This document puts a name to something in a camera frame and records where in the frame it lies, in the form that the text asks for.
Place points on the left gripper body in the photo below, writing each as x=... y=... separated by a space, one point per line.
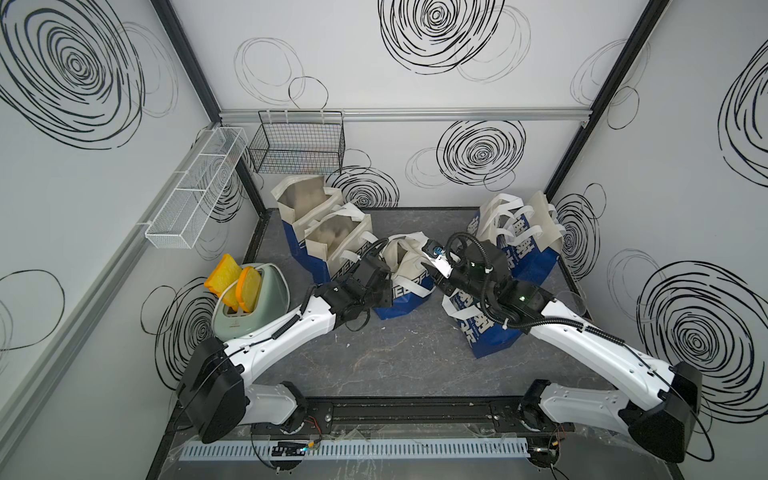
x=383 y=295

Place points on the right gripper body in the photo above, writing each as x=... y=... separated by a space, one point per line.
x=459 y=277

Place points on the blue beige takeout bag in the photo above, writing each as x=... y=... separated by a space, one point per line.
x=302 y=199
x=336 y=241
x=532 y=238
x=484 y=336
x=412 y=285
x=487 y=222

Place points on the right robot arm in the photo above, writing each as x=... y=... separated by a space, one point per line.
x=652 y=402

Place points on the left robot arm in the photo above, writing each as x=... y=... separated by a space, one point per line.
x=218 y=390

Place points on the clear plastic cup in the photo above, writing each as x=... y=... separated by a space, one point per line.
x=572 y=301

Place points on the mint green toaster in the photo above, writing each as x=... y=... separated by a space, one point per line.
x=273 y=302

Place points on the front yellow toast slice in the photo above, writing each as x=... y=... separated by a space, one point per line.
x=247 y=289

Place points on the yellow toast slice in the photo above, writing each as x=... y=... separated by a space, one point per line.
x=247 y=289
x=226 y=273

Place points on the rear yellow toast slice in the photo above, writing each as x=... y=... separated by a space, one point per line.
x=226 y=273

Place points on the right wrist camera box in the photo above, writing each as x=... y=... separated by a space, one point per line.
x=435 y=260

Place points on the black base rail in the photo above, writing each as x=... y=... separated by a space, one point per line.
x=513 y=414

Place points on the black wire basket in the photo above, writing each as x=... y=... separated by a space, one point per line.
x=298 y=142

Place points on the slotted grey cable duct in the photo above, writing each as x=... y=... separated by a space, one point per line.
x=358 y=449

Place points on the white wire mesh shelf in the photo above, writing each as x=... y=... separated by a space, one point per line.
x=184 y=214

